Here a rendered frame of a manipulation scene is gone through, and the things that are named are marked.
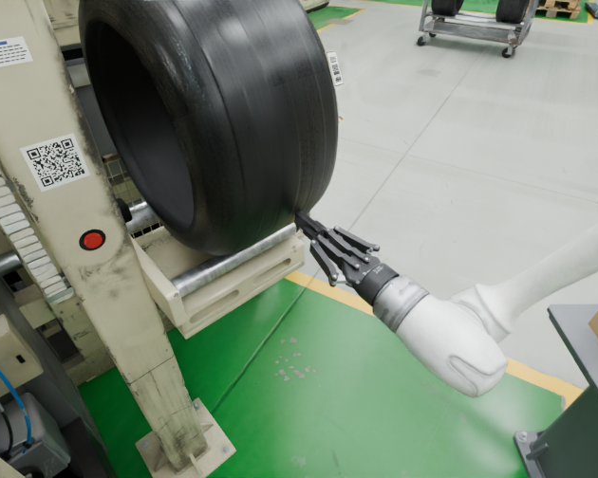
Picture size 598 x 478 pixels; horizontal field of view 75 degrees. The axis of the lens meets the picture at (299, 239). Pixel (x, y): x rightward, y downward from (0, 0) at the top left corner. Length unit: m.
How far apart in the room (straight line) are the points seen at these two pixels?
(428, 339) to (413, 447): 1.08
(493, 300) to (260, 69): 0.55
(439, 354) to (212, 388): 1.26
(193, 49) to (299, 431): 1.38
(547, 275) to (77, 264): 0.81
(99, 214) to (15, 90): 0.23
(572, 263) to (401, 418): 1.15
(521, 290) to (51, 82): 0.80
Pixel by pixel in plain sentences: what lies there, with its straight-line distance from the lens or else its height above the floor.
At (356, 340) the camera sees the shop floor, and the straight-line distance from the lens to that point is 1.87.
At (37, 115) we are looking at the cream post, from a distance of 0.69.
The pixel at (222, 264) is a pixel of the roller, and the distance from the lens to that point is 0.89.
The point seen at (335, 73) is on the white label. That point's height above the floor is 1.30.
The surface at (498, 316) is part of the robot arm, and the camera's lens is 0.77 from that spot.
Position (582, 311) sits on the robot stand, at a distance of 1.38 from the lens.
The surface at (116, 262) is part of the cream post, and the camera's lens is 0.85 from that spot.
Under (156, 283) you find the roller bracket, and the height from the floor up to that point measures 0.95.
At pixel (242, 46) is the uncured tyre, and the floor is 1.37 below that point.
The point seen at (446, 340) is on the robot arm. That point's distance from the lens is 0.64.
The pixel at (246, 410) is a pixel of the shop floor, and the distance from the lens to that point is 1.70.
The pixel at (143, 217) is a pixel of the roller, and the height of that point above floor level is 0.91.
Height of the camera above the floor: 1.53
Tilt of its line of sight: 41 degrees down
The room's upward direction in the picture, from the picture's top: straight up
